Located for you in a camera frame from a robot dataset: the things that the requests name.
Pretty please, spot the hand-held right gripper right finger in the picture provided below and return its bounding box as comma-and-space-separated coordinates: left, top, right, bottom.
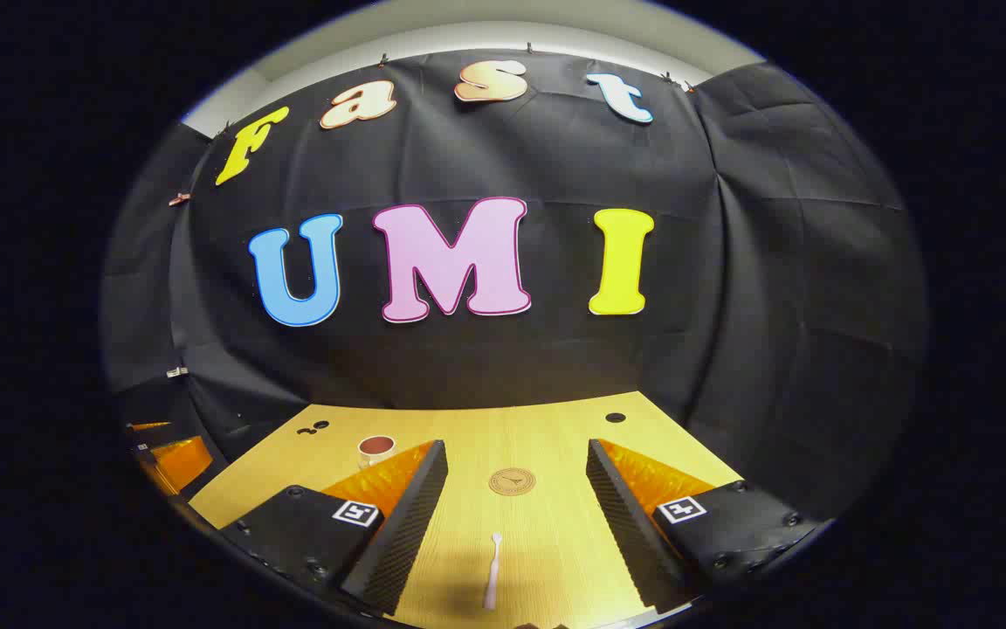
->
586, 439, 827, 612

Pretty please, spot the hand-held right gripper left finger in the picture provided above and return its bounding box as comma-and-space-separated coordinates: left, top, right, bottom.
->
222, 439, 450, 617

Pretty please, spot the beige cup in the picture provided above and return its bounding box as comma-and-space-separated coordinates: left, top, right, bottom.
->
358, 435, 397, 468

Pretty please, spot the pale pink toothbrush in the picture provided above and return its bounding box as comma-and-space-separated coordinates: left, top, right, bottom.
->
483, 533, 504, 611

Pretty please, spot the round brown coaster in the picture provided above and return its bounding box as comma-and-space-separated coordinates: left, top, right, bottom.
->
489, 468, 536, 496

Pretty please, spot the wooden desktop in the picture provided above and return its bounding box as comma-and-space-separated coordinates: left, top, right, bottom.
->
189, 391, 744, 629

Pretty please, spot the black backdrop cloth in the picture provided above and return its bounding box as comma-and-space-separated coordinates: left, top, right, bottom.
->
101, 48, 930, 525

